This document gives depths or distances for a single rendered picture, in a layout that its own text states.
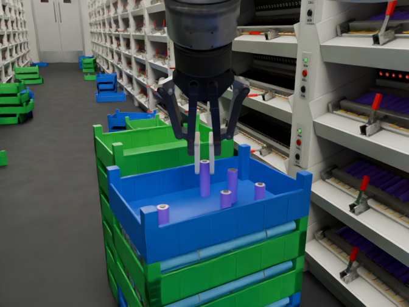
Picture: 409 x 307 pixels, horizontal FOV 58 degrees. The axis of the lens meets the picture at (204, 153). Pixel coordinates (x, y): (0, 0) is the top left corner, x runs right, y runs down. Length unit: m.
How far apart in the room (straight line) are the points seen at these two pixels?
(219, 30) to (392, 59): 0.47
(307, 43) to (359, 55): 0.18
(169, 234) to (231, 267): 0.14
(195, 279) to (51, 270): 0.76
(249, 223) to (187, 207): 0.14
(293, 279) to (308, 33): 0.62
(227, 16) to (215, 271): 0.38
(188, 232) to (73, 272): 0.76
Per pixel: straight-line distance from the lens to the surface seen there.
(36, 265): 1.34
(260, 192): 0.62
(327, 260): 1.12
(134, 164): 0.82
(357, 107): 0.99
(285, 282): 0.72
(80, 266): 1.28
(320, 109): 1.03
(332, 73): 1.03
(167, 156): 0.84
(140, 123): 2.19
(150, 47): 2.97
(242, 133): 1.51
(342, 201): 1.00
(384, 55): 0.85
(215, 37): 0.44
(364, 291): 1.04
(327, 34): 1.01
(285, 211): 0.64
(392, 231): 0.91
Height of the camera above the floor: 0.71
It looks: 19 degrees down
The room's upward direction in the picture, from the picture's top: straight up
